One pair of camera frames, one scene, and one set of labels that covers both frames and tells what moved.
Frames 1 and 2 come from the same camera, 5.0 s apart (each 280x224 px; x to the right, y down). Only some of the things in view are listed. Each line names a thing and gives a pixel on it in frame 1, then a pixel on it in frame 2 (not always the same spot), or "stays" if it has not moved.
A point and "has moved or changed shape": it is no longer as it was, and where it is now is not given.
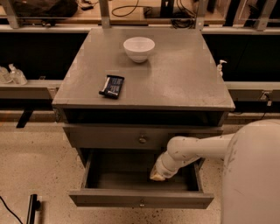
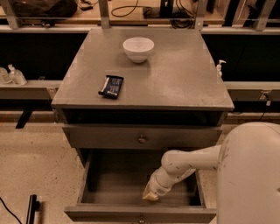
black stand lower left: x=34 y=206 stays
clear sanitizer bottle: x=17 y=75 stays
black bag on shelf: x=64 y=9 stays
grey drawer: x=120 y=178 has moved or changed shape
